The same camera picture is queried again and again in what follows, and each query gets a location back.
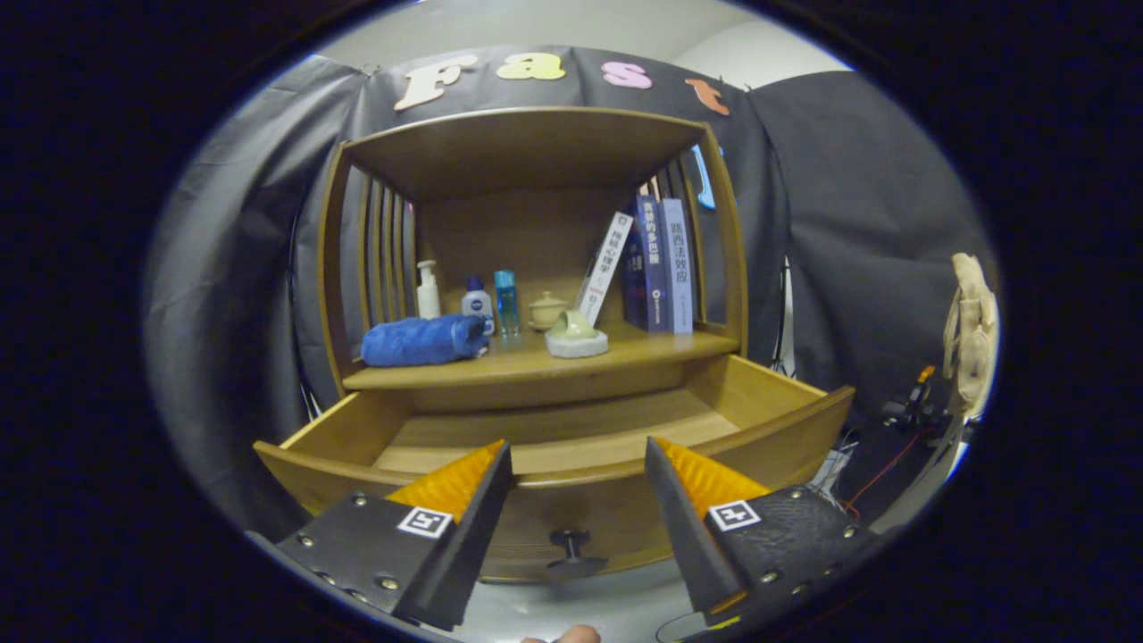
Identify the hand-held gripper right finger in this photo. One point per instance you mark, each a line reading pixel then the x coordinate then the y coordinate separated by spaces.
pixel 683 536

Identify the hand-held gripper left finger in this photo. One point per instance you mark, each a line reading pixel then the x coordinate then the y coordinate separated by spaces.
pixel 478 545

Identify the wooden drawer with black knob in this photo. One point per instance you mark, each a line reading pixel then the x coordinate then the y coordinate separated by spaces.
pixel 589 509

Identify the wooden countertop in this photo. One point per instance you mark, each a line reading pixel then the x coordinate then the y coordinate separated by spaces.
pixel 643 348

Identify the wooden cabinet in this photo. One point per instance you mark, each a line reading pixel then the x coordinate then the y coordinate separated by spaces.
pixel 527 152

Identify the blue folded towel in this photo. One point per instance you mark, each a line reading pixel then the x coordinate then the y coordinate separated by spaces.
pixel 420 341

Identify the white lotion bottle blue cap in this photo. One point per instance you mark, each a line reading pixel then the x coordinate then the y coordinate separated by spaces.
pixel 478 308

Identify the clear blue bottle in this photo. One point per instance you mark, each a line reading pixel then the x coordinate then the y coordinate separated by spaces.
pixel 506 305

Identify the beige lidded teacup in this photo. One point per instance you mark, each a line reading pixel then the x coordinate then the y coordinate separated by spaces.
pixel 546 313

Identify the white pump bottle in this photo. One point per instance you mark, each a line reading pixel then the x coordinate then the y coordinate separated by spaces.
pixel 429 299

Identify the black device with orange tip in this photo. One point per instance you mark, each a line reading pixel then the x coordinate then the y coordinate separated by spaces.
pixel 911 402

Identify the pale blue book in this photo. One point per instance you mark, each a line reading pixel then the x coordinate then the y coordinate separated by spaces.
pixel 679 268

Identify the white book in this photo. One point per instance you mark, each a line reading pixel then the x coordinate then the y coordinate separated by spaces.
pixel 605 263

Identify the beige backpack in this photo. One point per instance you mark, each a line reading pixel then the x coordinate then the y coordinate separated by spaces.
pixel 971 339

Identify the black backdrop cloth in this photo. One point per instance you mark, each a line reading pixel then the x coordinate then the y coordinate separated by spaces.
pixel 875 223

